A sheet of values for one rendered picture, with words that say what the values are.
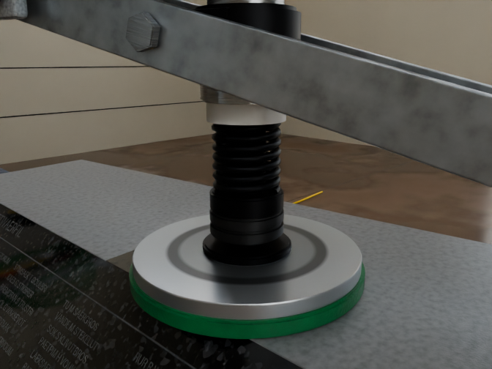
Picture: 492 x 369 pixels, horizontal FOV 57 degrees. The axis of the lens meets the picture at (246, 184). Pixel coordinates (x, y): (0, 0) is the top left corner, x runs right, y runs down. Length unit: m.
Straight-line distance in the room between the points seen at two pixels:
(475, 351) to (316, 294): 0.12
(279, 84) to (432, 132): 0.10
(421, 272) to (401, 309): 0.08
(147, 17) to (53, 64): 5.28
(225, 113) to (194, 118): 6.30
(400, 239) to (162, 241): 0.27
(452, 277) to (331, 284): 0.15
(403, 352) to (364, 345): 0.03
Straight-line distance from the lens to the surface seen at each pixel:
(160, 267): 0.40
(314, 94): 0.31
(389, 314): 0.40
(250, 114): 0.37
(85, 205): 0.69
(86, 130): 5.82
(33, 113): 5.57
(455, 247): 0.55
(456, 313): 0.42
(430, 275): 0.48
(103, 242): 0.55
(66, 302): 0.52
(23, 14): 0.46
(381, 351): 0.35
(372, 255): 0.50
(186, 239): 0.46
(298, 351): 0.34
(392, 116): 0.30
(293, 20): 0.38
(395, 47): 5.84
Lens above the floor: 1.04
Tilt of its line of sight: 15 degrees down
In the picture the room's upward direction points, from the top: straight up
